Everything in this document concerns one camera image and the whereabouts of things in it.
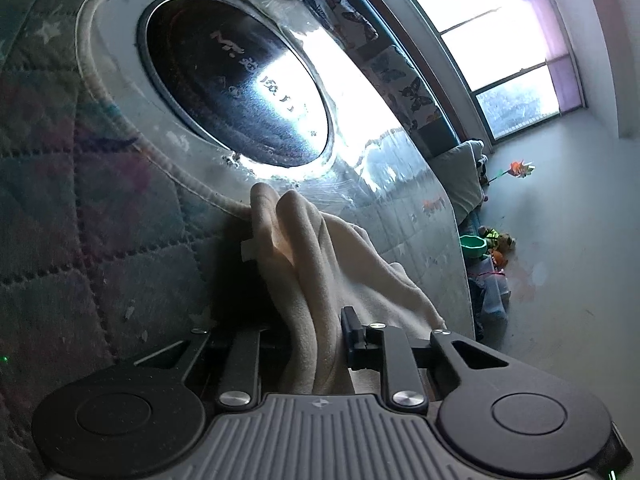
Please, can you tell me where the cream knit sweater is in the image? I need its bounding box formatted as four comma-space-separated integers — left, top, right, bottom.
250, 183, 446, 394

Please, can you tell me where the green plastic basin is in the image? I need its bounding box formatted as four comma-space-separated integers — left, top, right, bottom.
459, 234, 488, 260

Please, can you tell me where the pile of toys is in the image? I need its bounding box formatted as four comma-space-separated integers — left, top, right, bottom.
478, 226, 516, 268

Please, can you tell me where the quilted star tablecloth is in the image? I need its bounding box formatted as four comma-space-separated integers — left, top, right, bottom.
1, 0, 474, 479

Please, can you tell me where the grey cushion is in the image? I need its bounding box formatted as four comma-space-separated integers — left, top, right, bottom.
428, 140, 487, 224

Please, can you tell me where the round black induction cooktop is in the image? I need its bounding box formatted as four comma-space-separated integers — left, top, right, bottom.
137, 0, 331, 168

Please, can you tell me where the butterfly pattern sofa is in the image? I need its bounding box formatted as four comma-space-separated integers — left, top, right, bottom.
305, 0, 460, 158

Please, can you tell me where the window with green frame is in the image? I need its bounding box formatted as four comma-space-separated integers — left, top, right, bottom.
381, 0, 585, 142

